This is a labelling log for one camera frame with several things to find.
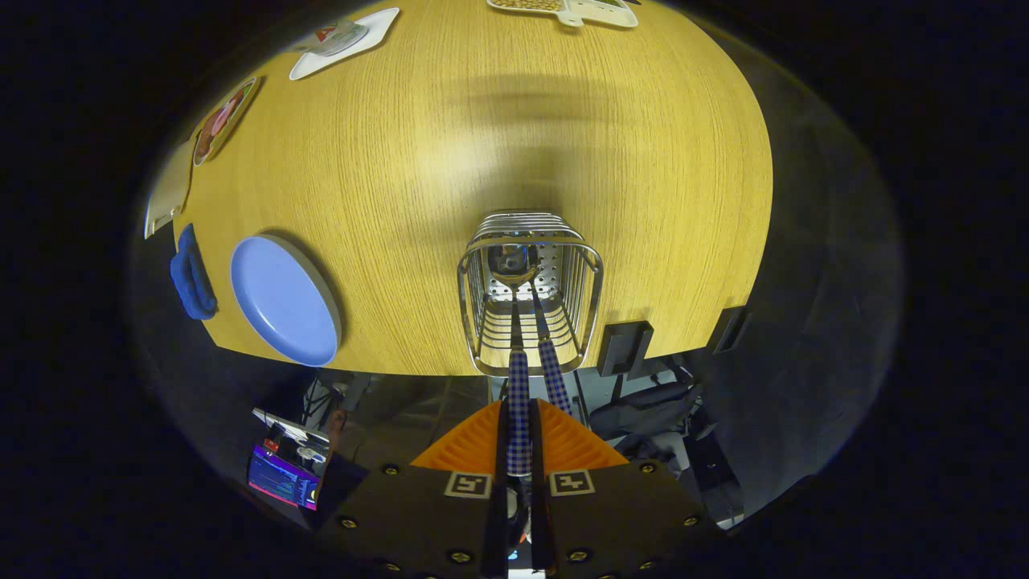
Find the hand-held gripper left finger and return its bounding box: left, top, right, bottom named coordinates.
left=318, top=400, right=509, bottom=579

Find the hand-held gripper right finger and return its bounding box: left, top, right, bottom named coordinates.
left=531, top=398, right=722, bottom=579

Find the spoon with blue checked handle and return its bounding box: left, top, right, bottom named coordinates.
left=488, top=241, right=541, bottom=477

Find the fork with blue checked handle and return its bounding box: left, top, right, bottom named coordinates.
left=527, top=277, right=573, bottom=419

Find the person's body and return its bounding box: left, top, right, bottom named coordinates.
left=314, top=374, right=491, bottom=524

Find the black chair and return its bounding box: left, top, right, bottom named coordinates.
left=587, top=380, right=708, bottom=441

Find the black table clamp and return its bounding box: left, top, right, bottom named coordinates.
left=596, top=320, right=655, bottom=380
left=707, top=306, right=752, bottom=355

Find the open laptop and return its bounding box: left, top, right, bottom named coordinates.
left=246, top=407, right=332, bottom=511

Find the blue round plate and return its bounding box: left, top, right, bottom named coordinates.
left=230, top=233, right=343, bottom=368

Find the blue folded cloth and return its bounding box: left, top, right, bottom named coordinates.
left=169, top=223, right=219, bottom=321

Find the white toaster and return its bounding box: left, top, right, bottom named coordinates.
left=143, top=138, right=196, bottom=240

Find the grey plate of food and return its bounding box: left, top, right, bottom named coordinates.
left=191, top=76, right=260, bottom=168

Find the white square coaster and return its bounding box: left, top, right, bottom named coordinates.
left=289, top=7, right=401, bottom=81

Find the white divided food tray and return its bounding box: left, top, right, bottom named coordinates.
left=486, top=0, right=640, bottom=29

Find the metal wire cutlery rack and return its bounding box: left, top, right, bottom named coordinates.
left=457, top=211, right=605, bottom=379

